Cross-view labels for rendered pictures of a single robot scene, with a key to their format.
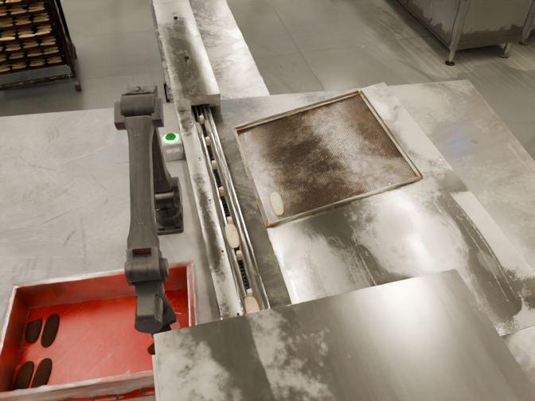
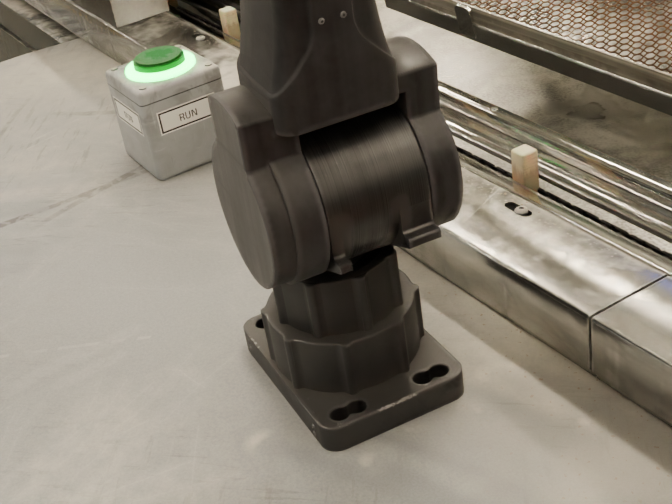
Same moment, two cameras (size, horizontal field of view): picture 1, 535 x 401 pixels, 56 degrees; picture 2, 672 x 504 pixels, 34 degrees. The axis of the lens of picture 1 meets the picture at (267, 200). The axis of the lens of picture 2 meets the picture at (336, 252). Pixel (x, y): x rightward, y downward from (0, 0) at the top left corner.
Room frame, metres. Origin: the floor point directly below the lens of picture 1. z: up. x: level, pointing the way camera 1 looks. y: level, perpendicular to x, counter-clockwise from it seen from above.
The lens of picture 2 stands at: (0.62, 0.43, 1.21)
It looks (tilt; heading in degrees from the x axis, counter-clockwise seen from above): 32 degrees down; 346
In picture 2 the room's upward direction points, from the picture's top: 9 degrees counter-clockwise
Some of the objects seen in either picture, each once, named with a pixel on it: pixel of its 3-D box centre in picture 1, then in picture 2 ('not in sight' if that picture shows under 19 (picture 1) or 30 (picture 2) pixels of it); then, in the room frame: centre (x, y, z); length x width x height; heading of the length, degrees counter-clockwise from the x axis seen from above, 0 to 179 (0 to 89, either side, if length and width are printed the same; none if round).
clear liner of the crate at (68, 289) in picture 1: (103, 333); not in sight; (0.67, 0.41, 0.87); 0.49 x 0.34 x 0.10; 99
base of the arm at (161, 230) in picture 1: (168, 212); (341, 309); (1.11, 0.31, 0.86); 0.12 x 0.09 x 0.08; 8
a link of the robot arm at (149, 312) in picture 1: (149, 293); not in sight; (0.63, 0.25, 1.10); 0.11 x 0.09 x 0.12; 7
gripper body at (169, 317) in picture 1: (154, 303); not in sight; (0.67, 0.26, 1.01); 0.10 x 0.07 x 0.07; 29
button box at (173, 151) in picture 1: (173, 149); (178, 128); (1.45, 0.34, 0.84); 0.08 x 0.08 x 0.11; 14
